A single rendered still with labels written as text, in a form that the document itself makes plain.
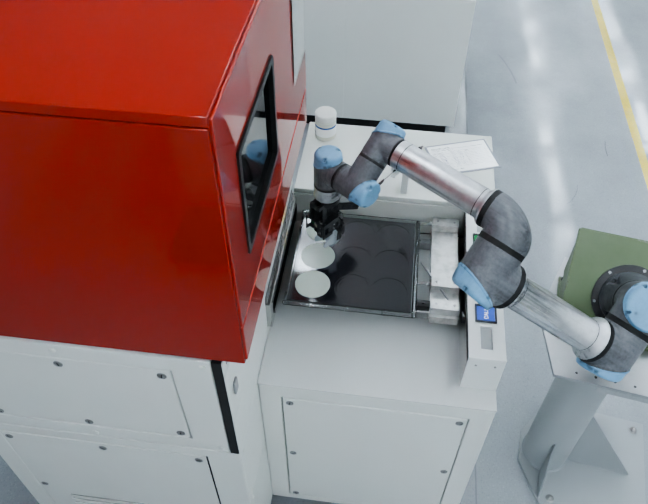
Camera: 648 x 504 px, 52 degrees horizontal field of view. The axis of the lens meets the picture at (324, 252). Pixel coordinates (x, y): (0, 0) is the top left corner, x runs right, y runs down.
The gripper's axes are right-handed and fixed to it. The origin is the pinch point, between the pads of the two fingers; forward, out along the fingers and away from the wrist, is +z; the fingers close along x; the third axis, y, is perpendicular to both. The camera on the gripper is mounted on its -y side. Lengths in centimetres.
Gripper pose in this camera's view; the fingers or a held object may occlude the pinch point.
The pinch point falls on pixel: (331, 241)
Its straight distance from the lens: 195.7
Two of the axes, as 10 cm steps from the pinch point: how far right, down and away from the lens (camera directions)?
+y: -7.0, 5.3, -4.8
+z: 0.0, 6.7, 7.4
